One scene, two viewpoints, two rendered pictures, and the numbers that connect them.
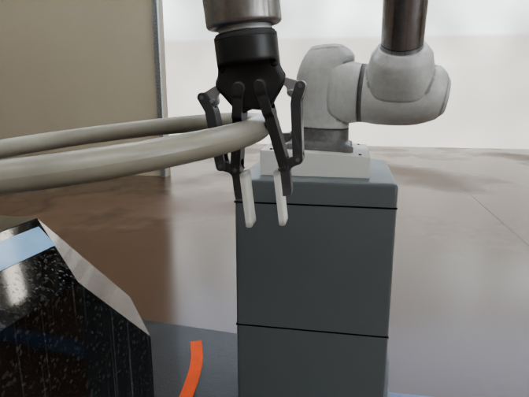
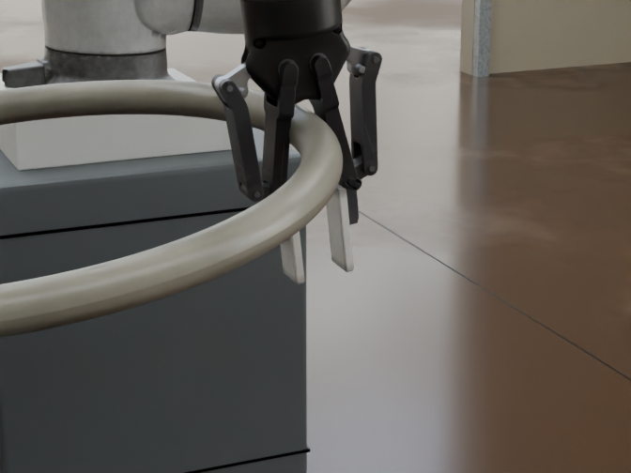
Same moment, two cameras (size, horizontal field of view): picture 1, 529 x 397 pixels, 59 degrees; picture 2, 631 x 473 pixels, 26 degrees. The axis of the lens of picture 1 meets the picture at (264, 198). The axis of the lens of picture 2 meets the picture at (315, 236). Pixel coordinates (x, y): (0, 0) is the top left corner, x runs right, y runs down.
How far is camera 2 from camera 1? 0.67 m
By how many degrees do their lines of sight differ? 32
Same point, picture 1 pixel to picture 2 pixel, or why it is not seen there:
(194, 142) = (332, 176)
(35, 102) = not seen: outside the picture
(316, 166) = (138, 137)
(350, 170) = (206, 137)
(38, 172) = (223, 256)
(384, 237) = not seen: hidden behind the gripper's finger
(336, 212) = (199, 226)
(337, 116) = (156, 25)
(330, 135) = (144, 68)
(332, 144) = not seen: hidden behind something
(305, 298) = (148, 415)
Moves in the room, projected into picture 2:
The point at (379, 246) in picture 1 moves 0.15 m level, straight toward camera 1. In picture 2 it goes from (282, 280) to (320, 320)
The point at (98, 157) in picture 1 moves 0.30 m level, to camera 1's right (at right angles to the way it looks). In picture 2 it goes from (274, 221) to (622, 157)
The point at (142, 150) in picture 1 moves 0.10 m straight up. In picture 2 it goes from (305, 202) to (304, 47)
